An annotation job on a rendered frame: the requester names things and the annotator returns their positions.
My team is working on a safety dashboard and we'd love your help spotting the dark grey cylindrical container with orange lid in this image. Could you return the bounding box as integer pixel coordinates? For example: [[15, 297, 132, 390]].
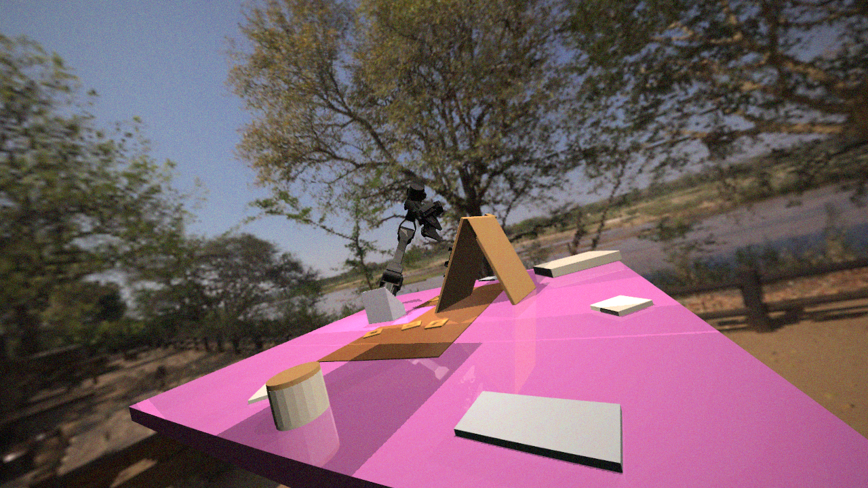
[[266, 361, 330, 431]]

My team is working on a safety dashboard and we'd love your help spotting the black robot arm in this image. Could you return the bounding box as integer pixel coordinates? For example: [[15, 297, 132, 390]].
[[379, 179, 443, 296]]

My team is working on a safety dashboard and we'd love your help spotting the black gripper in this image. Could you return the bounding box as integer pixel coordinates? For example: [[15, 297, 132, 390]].
[[411, 202, 442, 241]]

